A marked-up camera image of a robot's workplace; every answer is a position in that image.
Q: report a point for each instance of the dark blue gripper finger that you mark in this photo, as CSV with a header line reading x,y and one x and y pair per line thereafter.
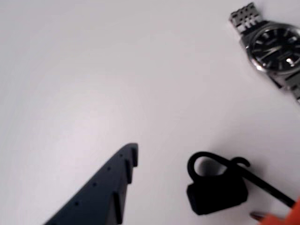
x,y
103,187

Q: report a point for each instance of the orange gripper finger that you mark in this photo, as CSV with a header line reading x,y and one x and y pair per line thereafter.
x,y
290,218

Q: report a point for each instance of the silver wristwatch with dark dial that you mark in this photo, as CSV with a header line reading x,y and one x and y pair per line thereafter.
x,y
274,49

